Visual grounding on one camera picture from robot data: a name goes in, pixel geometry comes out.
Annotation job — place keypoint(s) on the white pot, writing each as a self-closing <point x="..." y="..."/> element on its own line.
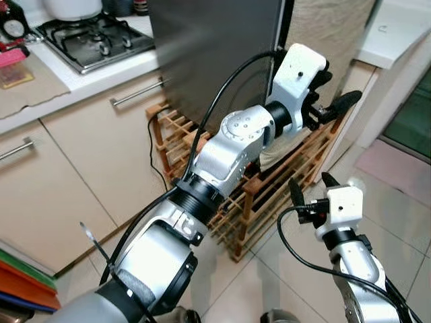
<point x="73" y="7"/>

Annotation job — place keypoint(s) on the green board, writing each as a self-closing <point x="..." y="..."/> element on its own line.
<point x="27" y="268"/>

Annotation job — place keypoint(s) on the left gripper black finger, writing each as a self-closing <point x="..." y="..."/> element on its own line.
<point x="340" y="105"/>
<point x="322" y="77"/>

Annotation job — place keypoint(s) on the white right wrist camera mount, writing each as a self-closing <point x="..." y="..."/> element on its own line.
<point x="343" y="205"/>

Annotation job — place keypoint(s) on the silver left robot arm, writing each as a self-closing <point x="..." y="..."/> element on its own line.
<point x="229" y="145"/>

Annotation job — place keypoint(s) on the blue board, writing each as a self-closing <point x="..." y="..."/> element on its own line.
<point x="20" y="305"/>

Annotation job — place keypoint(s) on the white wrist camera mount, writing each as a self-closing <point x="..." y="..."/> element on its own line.
<point x="343" y="205"/>
<point x="296" y="74"/>

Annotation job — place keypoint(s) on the grey left robot foot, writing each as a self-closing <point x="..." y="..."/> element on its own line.
<point x="180" y="316"/>

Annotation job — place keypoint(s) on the grey robot foot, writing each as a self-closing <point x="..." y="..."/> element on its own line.
<point x="277" y="317"/>
<point x="180" y="316"/>

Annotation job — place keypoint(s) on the pink lid food container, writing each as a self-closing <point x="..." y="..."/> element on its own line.
<point x="13" y="74"/>

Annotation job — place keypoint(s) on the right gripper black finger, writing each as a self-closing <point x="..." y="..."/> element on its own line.
<point x="330" y="181"/>
<point x="296" y="194"/>

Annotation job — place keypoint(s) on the orange board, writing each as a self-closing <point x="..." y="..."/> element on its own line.
<point x="27" y="286"/>

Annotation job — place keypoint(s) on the dark grey mini fridge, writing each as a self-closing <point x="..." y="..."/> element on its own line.
<point x="209" y="47"/>

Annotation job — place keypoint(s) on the beige kitchen cabinet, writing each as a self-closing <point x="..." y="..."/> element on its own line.
<point x="67" y="175"/>

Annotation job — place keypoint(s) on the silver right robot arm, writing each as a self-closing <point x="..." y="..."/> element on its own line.
<point x="360" y="276"/>

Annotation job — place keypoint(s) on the steel gas stove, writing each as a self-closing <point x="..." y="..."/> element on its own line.
<point x="94" y="40"/>

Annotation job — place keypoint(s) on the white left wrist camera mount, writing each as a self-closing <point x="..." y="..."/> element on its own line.
<point x="296" y="74"/>

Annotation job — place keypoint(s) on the green glass sliding door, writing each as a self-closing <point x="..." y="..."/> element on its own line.
<point x="411" y="114"/>

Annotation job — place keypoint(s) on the pink floor mat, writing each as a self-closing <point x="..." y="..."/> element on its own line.
<point x="394" y="168"/>

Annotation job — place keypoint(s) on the wooden slatted rack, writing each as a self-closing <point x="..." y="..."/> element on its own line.
<point x="252" y="187"/>

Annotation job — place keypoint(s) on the beige counter mat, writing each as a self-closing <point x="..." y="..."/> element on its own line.
<point x="20" y="94"/>

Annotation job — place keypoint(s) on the grey right robot foot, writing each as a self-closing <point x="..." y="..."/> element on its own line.
<point x="277" y="317"/>

